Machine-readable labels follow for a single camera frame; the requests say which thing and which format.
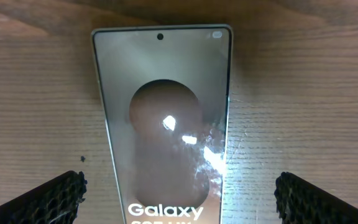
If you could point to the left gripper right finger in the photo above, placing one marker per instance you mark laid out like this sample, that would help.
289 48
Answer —
300 202

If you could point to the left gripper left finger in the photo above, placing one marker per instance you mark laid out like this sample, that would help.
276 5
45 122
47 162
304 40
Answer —
54 202

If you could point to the Galaxy S25 Ultra smartphone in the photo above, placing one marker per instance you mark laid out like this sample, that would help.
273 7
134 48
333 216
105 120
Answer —
165 96

